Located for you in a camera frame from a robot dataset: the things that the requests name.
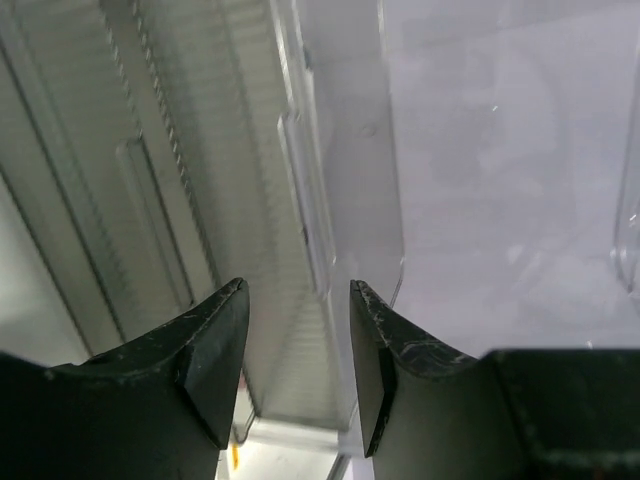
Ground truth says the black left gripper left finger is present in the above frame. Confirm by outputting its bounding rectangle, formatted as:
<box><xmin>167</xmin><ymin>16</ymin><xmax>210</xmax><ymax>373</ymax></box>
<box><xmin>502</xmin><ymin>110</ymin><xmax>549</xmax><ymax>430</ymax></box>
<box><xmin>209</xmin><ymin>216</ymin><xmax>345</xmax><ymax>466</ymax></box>
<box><xmin>1</xmin><ymin>278</ymin><xmax>249</xmax><ymax>479</ymax></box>

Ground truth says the clear acrylic makeup organizer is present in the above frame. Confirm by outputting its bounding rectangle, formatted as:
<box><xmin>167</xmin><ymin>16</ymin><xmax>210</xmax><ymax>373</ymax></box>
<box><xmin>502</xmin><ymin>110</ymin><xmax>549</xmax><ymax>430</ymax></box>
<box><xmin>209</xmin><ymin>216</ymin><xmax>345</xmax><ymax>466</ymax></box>
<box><xmin>1</xmin><ymin>1</ymin><xmax>639</xmax><ymax>479</ymax></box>

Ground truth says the white box yellow label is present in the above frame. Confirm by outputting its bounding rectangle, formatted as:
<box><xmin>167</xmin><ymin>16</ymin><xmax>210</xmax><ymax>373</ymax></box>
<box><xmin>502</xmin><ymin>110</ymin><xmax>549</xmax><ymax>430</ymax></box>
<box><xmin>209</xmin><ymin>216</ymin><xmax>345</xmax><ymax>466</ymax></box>
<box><xmin>228</xmin><ymin>443</ymin><xmax>240</xmax><ymax>472</ymax></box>

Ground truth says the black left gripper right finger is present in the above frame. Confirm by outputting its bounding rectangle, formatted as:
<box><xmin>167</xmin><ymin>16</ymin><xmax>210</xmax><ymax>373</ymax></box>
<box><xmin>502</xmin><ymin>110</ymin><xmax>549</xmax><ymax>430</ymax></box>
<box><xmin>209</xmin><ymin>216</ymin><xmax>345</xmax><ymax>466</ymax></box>
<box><xmin>350</xmin><ymin>280</ymin><xmax>639</xmax><ymax>479</ymax></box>

